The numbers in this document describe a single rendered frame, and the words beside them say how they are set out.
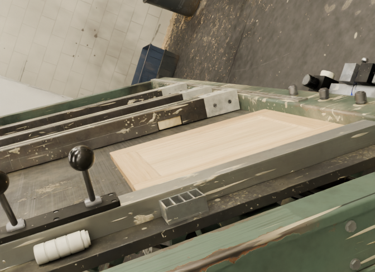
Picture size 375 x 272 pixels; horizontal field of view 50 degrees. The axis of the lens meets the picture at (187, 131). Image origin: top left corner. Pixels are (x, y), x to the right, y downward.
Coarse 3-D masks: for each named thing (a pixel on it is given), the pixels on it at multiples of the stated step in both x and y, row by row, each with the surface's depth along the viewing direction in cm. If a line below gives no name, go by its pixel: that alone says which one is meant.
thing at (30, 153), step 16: (208, 96) 134; (224, 96) 135; (144, 112) 129; (160, 112) 129; (176, 112) 131; (192, 112) 133; (208, 112) 134; (224, 112) 136; (80, 128) 125; (96, 128) 123; (112, 128) 125; (128, 128) 126; (144, 128) 128; (16, 144) 120; (32, 144) 118; (48, 144) 119; (64, 144) 121; (80, 144) 122; (96, 144) 124; (0, 160) 116; (16, 160) 117; (32, 160) 118; (48, 160) 120
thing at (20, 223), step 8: (0, 176) 54; (0, 184) 54; (8, 184) 55; (0, 192) 54; (0, 200) 57; (8, 208) 58; (8, 216) 59; (8, 224) 61; (16, 224) 61; (24, 224) 61
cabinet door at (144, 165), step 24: (240, 120) 114; (264, 120) 109; (288, 120) 103; (312, 120) 98; (144, 144) 109; (168, 144) 105; (192, 144) 101; (216, 144) 96; (240, 144) 92; (264, 144) 87; (120, 168) 93; (144, 168) 88; (168, 168) 86; (192, 168) 82
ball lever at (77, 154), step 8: (72, 152) 57; (80, 152) 57; (88, 152) 57; (72, 160) 56; (80, 160) 56; (88, 160) 57; (80, 168) 57; (88, 168) 58; (88, 176) 60; (88, 184) 61; (88, 192) 63; (88, 200) 64; (96, 200) 64
